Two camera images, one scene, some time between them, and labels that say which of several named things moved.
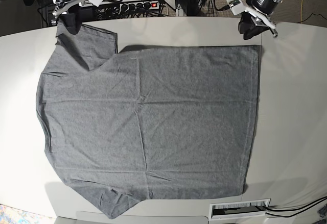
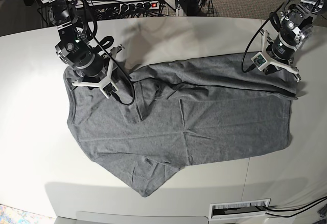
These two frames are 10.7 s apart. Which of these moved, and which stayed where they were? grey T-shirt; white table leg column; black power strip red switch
Moved: grey T-shirt
Stayed: black power strip red switch; white table leg column
